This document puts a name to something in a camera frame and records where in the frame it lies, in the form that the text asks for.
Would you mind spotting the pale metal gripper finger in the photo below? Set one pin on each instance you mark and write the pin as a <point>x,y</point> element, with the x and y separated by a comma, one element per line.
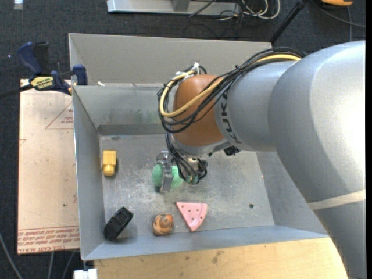
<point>160,157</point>
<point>167,179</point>

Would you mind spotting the green round toy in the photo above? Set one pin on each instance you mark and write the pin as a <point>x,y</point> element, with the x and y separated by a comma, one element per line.
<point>177,176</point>

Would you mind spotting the grey metal bin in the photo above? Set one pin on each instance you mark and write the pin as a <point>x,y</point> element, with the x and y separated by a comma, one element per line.
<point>221,190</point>

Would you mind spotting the pink wedge toy slice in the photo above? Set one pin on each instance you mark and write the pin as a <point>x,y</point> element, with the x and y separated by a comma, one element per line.
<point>192,214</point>

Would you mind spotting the orange-brown swirl toy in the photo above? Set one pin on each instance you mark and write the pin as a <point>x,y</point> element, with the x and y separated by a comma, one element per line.
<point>162,224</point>

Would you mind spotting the yellow toy block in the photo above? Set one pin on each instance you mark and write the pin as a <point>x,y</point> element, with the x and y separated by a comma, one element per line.
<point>109,161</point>

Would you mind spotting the black curved object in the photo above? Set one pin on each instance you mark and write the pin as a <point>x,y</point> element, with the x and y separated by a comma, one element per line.
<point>117,224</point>

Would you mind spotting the brown cardboard board, red print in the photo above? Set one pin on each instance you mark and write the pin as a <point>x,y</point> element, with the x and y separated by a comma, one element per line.
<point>46,167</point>

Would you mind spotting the black cylinder on white bracket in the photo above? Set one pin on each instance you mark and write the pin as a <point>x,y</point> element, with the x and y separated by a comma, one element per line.
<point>232,150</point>

